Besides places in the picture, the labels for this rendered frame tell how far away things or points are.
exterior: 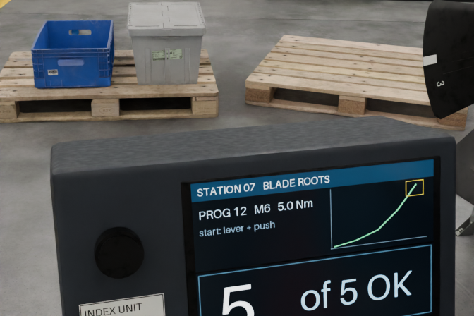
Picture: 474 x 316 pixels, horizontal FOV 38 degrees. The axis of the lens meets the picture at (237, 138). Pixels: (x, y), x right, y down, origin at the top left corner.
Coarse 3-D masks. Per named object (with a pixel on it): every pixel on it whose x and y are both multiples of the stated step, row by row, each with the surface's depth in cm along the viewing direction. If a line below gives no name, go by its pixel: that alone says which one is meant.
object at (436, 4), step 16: (432, 16) 132; (448, 16) 128; (464, 16) 125; (432, 32) 132; (448, 32) 128; (464, 32) 125; (432, 48) 131; (448, 48) 128; (464, 48) 125; (432, 64) 131; (448, 64) 128; (464, 64) 126; (432, 80) 131; (448, 80) 129; (464, 80) 126; (432, 96) 132; (448, 96) 129; (464, 96) 127; (448, 112) 129
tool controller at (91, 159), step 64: (256, 128) 51; (320, 128) 50; (384, 128) 49; (64, 192) 40; (128, 192) 41; (192, 192) 41; (256, 192) 42; (320, 192) 43; (384, 192) 45; (448, 192) 46; (64, 256) 40; (128, 256) 40; (192, 256) 42; (256, 256) 43; (320, 256) 44; (384, 256) 45; (448, 256) 47
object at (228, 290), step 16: (208, 272) 42; (224, 272) 43; (240, 272) 43; (256, 272) 43; (272, 272) 43; (208, 288) 43; (224, 288) 43; (240, 288) 43; (256, 288) 43; (272, 288) 44; (208, 304) 43; (224, 304) 43; (240, 304) 43; (256, 304) 43; (272, 304) 44
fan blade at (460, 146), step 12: (456, 144) 107; (468, 144) 106; (456, 156) 106; (468, 156) 105; (456, 168) 106; (468, 168) 105; (456, 180) 105; (468, 180) 104; (456, 192) 104; (468, 192) 103
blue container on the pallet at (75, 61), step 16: (48, 32) 415; (64, 32) 417; (96, 32) 419; (112, 32) 404; (32, 48) 362; (48, 48) 415; (64, 48) 420; (80, 48) 422; (96, 48) 364; (112, 48) 405; (32, 64) 363; (48, 64) 365; (64, 64) 404; (80, 64) 404; (96, 64) 368; (112, 64) 406; (48, 80) 368; (64, 80) 369; (80, 80) 370; (96, 80) 371
